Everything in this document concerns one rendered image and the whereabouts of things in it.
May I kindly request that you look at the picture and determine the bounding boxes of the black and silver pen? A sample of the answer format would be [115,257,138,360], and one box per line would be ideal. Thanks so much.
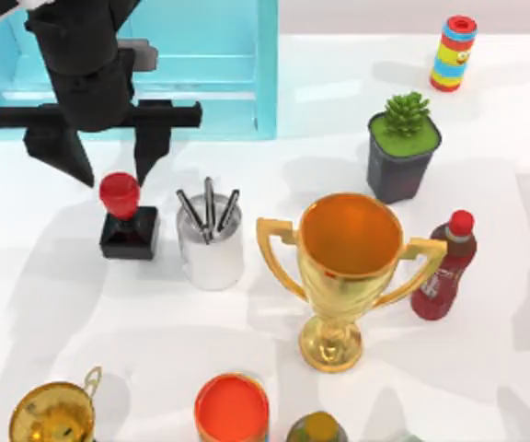
[215,188,241,234]
[202,176,216,240]
[176,189,212,244]

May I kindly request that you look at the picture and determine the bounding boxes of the red and black stamp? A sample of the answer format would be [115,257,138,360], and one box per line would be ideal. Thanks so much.
[98,171,161,261]

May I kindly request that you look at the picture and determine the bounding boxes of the light blue rack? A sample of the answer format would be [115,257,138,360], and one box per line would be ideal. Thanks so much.
[0,0,278,142]

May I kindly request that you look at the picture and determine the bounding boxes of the white pen holder cup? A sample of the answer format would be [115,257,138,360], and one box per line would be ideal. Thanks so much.
[175,192,245,292]

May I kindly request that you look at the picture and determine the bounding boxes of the large gold trophy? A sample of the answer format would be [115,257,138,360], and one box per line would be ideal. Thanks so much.
[256,192,448,373]

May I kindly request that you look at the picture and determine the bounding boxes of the grey pot with green plant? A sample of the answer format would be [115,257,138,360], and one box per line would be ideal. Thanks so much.
[367,91,443,205]

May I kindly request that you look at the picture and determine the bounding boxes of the small gold trophy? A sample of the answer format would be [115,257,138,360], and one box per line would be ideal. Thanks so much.
[7,366,103,442]

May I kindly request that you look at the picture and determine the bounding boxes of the orange cup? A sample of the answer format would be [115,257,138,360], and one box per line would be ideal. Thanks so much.
[194,373,271,442]

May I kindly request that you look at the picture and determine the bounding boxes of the colourful striped can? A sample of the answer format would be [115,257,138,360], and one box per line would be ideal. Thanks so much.
[429,15,478,94]

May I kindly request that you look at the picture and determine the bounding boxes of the dark red bottle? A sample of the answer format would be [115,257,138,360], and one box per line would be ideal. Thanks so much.
[409,209,478,322]

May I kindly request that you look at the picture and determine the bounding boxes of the grey rounded camera box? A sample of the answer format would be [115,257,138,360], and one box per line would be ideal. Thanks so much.
[118,38,159,75]

